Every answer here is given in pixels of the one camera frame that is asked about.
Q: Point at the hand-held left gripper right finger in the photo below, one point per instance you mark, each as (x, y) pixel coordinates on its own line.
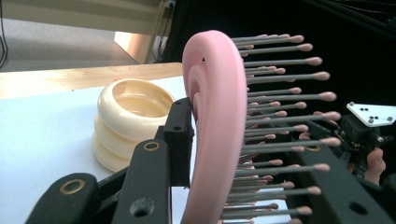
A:
(292, 157)

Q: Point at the cream ringed holder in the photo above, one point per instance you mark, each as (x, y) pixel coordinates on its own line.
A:
(124, 124)

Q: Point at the pink hairbrush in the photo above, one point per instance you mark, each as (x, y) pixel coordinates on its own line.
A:
(218, 124)

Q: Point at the wooden pillar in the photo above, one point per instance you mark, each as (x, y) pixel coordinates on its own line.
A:
(137, 45)

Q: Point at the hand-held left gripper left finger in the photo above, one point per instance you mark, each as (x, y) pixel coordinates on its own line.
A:
(180, 140)

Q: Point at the dark curtain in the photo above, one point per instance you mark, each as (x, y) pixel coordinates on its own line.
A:
(342, 68)

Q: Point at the beige wall panel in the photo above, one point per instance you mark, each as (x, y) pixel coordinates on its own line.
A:
(77, 14)

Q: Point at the wooden board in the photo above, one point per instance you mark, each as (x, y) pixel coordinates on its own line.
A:
(77, 79)

